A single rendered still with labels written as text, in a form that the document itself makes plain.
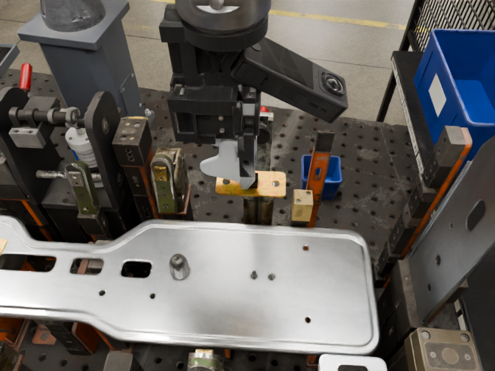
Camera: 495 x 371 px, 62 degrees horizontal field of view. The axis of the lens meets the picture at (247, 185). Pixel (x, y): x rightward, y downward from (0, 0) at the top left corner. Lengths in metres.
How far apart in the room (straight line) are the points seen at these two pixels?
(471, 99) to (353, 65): 1.92
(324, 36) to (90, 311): 2.77
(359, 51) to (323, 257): 2.47
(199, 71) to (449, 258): 0.42
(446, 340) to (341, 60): 2.48
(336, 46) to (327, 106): 2.73
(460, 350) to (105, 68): 0.98
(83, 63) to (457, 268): 0.94
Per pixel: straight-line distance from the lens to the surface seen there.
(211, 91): 0.38
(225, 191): 0.49
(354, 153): 1.33
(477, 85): 1.14
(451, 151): 0.70
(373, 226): 1.17
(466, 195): 0.59
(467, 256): 0.58
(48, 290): 0.78
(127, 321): 0.71
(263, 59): 0.36
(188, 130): 0.41
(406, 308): 0.74
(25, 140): 0.80
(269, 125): 0.64
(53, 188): 0.95
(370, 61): 3.02
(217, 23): 0.32
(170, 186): 0.77
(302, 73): 0.38
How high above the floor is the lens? 1.64
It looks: 51 degrees down
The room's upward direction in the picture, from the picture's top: straight up
